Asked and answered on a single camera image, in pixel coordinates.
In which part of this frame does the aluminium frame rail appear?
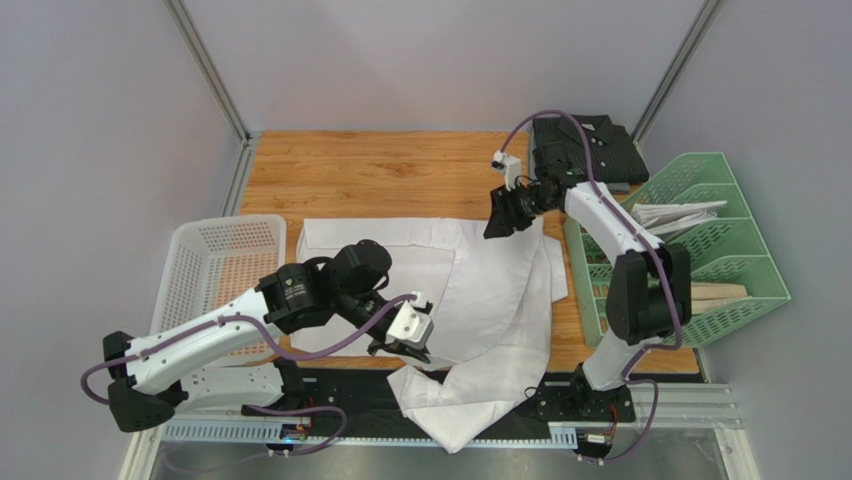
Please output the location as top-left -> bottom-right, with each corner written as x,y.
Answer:
163,0 -> 252,144

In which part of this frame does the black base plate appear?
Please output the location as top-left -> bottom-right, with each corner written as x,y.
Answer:
240,367 -> 704,441

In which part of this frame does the green file organizer rack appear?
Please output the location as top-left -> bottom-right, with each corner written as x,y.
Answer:
563,152 -> 790,348

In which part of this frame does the white long sleeve shirt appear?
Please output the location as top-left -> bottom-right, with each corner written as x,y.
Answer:
297,218 -> 568,454

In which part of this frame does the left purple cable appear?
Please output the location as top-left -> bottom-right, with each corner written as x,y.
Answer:
79,291 -> 427,461

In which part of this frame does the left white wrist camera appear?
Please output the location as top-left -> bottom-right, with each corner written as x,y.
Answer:
386,291 -> 434,350

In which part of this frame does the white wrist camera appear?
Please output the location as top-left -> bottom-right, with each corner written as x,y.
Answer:
491,150 -> 522,191
386,291 -> 434,350

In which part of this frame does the white plastic basket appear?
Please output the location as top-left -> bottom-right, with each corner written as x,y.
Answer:
150,214 -> 287,333

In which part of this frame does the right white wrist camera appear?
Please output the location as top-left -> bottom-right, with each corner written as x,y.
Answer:
491,150 -> 522,191

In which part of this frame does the folded grey shirt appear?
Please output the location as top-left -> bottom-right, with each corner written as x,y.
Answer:
528,129 -> 647,194

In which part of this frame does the stack of white papers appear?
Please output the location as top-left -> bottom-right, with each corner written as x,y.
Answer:
630,200 -> 728,237

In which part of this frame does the purple cable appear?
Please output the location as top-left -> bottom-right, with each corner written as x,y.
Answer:
499,109 -> 686,466
79,291 -> 427,461

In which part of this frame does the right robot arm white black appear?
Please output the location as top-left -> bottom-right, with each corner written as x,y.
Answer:
484,157 -> 691,391

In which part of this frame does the folded dark striped shirt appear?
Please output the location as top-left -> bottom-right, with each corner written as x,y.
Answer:
532,115 -> 650,184

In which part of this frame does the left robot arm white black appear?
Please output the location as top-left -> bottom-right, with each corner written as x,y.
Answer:
101,240 -> 433,433

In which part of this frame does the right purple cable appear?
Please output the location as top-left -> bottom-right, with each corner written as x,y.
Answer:
499,109 -> 686,466

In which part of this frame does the brown paper stack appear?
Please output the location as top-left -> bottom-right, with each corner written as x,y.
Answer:
690,282 -> 750,315

